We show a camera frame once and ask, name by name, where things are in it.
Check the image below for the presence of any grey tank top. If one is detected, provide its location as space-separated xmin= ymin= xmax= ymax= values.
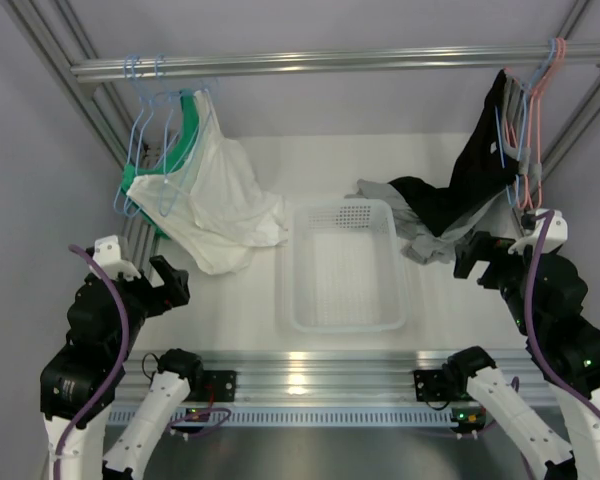
xmin=352 ymin=71 xmax=540 ymax=265

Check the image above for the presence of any left rear robot arm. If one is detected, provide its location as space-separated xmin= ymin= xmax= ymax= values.
xmin=94 ymin=248 xmax=203 ymax=479

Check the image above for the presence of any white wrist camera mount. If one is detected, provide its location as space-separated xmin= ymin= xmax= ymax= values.
xmin=92 ymin=235 xmax=141 ymax=281
xmin=508 ymin=208 xmax=568 ymax=255

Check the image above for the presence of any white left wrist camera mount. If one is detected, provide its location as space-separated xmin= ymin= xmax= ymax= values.
xmin=92 ymin=235 xmax=141 ymax=281

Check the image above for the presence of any black tank top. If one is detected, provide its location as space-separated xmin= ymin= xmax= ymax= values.
xmin=390 ymin=71 xmax=519 ymax=237

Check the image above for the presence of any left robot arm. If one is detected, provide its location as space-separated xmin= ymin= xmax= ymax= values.
xmin=40 ymin=247 xmax=206 ymax=479

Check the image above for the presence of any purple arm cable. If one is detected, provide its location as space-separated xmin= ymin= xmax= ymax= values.
xmin=524 ymin=209 xmax=600 ymax=446
xmin=54 ymin=243 xmax=131 ymax=480

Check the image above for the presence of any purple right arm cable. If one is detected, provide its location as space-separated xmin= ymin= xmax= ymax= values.
xmin=524 ymin=209 xmax=600 ymax=446

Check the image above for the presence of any pink wire hanger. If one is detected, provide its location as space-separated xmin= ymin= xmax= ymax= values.
xmin=504 ymin=37 xmax=567 ymax=210

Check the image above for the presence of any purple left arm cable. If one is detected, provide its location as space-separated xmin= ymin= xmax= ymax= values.
xmin=54 ymin=243 xmax=131 ymax=480

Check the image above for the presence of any aluminium hanging rail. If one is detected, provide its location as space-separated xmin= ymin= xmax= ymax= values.
xmin=69 ymin=42 xmax=596 ymax=84

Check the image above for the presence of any green tank top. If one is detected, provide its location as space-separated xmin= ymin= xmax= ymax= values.
xmin=113 ymin=90 xmax=200 ymax=218

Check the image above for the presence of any white plastic basket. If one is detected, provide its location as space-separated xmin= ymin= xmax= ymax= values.
xmin=286 ymin=198 xmax=409 ymax=334

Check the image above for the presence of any aluminium front frame rail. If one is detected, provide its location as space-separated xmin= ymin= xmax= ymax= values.
xmin=104 ymin=349 xmax=556 ymax=431

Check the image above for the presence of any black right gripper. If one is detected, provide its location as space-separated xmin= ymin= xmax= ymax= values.
xmin=453 ymin=231 xmax=546 ymax=335

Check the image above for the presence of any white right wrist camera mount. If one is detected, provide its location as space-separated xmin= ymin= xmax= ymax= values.
xmin=508 ymin=208 xmax=568 ymax=255

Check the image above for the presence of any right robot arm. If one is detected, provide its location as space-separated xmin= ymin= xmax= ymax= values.
xmin=443 ymin=232 xmax=600 ymax=479

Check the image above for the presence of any blue wire hanger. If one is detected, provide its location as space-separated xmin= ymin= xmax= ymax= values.
xmin=494 ymin=39 xmax=556 ymax=207
xmin=158 ymin=80 xmax=214 ymax=218
xmin=113 ymin=54 xmax=153 ymax=217
xmin=120 ymin=54 xmax=179 ymax=218

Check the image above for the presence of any white tank top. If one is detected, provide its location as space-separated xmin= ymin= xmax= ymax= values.
xmin=128 ymin=90 xmax=287 ymax=275

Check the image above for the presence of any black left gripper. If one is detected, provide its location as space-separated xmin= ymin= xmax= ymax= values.
xmin=108 ymin=254 xmax=189 ymax=360

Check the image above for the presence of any right rear robot arm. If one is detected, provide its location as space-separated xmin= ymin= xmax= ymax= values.
xmin=442 ymin=232 xmax=577 ymax=479

